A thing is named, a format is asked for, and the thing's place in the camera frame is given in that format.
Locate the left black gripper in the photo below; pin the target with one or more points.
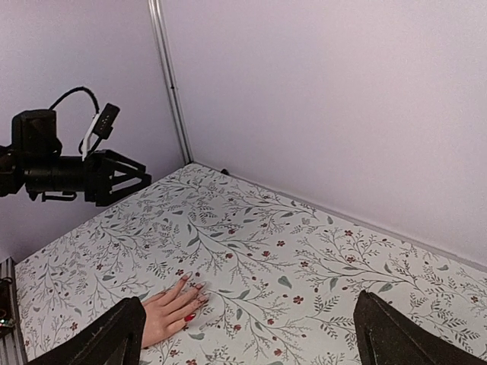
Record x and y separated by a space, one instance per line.
101 189

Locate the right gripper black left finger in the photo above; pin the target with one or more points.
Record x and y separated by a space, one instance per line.
113 338

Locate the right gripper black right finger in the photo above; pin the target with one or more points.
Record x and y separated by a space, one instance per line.
385 336

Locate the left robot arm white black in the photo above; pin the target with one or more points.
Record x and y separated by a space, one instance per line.
34 161

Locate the person's hand on table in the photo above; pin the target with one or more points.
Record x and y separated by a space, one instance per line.
169 311

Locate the floral patterned table cloth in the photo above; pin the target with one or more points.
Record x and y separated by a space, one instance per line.
283 277

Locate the left aluminium frame post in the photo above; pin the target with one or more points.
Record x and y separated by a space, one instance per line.
163 48

